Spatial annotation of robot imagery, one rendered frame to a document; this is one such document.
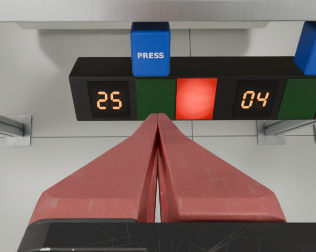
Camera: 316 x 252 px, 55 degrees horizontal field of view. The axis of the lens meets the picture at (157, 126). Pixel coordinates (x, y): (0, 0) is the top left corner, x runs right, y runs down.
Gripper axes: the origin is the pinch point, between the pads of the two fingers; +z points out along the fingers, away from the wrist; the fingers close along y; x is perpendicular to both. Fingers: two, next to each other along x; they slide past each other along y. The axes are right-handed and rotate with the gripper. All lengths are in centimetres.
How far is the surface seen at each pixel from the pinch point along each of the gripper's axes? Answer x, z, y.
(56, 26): 19, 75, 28
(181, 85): 2.9, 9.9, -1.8
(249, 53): 28, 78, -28
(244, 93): 3.6, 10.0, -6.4
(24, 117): 42, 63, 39
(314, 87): 3.1, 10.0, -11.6
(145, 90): 3.3, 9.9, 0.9
